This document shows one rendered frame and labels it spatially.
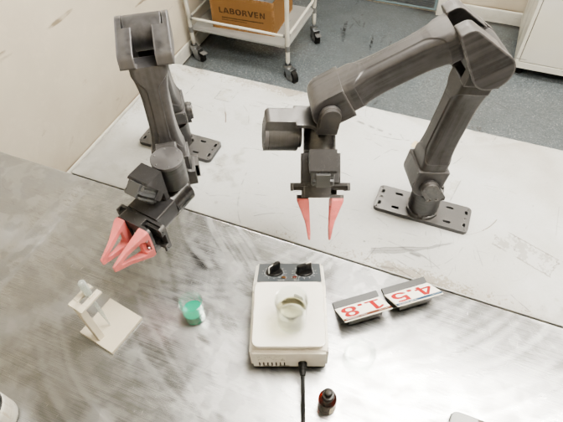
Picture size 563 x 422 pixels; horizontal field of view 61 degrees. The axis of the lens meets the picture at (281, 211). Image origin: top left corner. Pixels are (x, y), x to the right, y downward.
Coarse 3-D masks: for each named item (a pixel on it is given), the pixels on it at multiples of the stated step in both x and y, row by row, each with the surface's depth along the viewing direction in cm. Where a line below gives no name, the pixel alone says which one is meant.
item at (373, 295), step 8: (360, 296) 91; (368, 296) 91; (376, 296) 91; (336, 304) 90; (344, 304) 90; (352, 304) 90; (336, 312) 89; (376, 312) 85; (352, 320) 84; (360, 320) 87
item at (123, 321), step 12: (72, 300) 79; (84, 312) 79; (108, 312) 90; (120, 312) 90; (132, 312) 90; (96, 324) 89; (108, 324) 89; (120, 324) 89; (132, 324) 89; (96, 336) 85; (108, 336) 87; (120, 336) 87; (108, 348) 86
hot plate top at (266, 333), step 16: (256, 288) 84; (272, 288) 83; (304, 288) 83; (320, 288) 83; (256, 304) 82; (272, 304) 81; (320, 304) 81; (256, 320) 80; (272, 320) 80; (320, 320) 79; (256, 336) 78; (272, 336) 78; (288, 336) 78; (304, 336) 78; (320, 336) 78
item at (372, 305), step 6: (372, 300) 90; (378, 300) 90; (348, 306) 90; (354, 306) 89; (360, 306) 88; (366, 306) 88; (372, 306) 87; (378, 306) 87; (384, 306) 86; (342, 312) 88; (348, 312) 87; (354, 312) 87; (360, 312) 86
